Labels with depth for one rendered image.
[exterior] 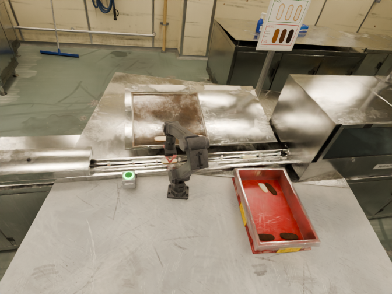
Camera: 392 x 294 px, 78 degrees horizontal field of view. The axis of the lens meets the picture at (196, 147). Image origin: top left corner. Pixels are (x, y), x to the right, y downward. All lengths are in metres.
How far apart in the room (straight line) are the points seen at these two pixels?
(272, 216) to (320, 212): 0.31
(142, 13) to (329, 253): 4.44
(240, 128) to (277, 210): 0.63
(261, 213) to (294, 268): 0.30
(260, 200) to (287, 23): 1.33
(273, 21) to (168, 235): 1.63
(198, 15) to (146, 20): 0.95
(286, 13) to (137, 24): 3.32
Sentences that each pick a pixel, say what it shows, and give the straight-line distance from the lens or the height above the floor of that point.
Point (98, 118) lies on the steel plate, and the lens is 1.91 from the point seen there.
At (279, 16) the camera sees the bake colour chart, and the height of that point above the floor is 1.52.
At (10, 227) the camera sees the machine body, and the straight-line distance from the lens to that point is 1.98.
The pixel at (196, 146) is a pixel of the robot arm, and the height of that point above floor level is 1.33.
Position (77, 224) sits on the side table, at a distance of 1.35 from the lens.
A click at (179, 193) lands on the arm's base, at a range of 1.34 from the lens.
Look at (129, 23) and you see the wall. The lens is 4.94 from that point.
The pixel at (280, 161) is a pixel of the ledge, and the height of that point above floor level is 0.86.
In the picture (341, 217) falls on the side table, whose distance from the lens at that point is 1.68.
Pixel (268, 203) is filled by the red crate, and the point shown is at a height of 0.82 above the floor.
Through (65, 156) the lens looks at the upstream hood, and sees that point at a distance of 1.52.
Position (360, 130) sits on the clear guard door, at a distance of 1.57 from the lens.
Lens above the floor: 1.96
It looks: 43 degrees down
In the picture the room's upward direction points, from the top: 10 degrees clockwise
